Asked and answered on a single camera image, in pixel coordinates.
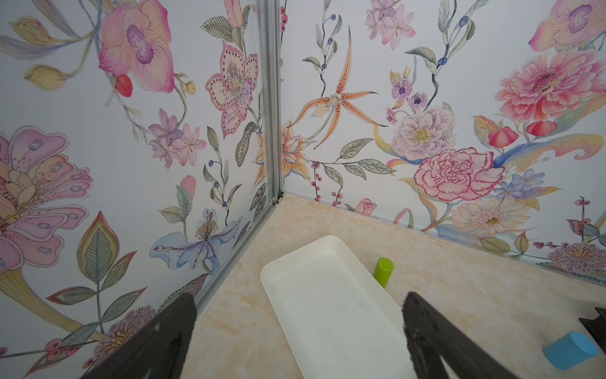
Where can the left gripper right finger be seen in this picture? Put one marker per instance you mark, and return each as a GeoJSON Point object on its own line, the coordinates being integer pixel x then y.
{"type": "Point", "coordinates": [435, 343]}

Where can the black white checkerboard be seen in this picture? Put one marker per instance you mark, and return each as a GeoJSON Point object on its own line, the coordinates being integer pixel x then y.
{"type": "Point", "coordinates": [597, 327]}

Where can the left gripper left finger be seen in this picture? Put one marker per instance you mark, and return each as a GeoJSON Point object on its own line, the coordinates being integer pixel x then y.
{"type": "Point", "coordinates": [158, 350]}

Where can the blue cylinder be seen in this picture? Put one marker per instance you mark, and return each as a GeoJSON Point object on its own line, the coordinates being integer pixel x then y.
{"type": "Point", "coordinates": [570, 350]}

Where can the left white tray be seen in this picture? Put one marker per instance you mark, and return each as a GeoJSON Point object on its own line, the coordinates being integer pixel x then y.
{"type": "Point", "coordinates": [338, 321]}

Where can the green cylinder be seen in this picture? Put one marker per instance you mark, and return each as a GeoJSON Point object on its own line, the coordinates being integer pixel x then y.
{"type": "Point", "coordinates": [383, 270]}

